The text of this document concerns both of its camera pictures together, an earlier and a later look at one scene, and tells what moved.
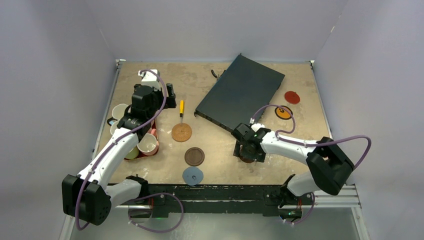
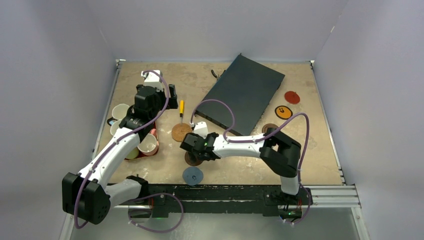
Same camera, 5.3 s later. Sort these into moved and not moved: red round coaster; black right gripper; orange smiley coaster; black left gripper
Moved: black right gripper
Not moved: black left gripper; red round coaster; orange smiley coaster
